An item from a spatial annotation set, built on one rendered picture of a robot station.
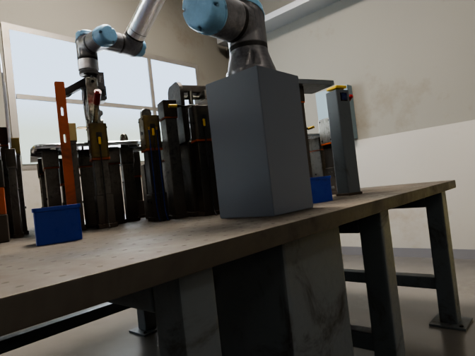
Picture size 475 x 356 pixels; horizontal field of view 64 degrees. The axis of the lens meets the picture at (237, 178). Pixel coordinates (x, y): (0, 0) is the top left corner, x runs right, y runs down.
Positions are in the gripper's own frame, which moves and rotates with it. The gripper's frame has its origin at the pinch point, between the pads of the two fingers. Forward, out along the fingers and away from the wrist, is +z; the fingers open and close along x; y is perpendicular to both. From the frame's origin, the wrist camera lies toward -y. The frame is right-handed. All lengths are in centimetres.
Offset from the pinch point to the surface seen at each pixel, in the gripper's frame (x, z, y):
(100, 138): -20.6, 9.1, 0.6
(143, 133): -21.7, 8.2, 14.9
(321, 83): -41, -7, 81
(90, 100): -16.4, -4.6, -1.0
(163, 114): -24.4, 2.0, 21.7
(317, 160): -3, 21, 108
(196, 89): -21.2, -8.5, 36.9
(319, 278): -70, 57, 45
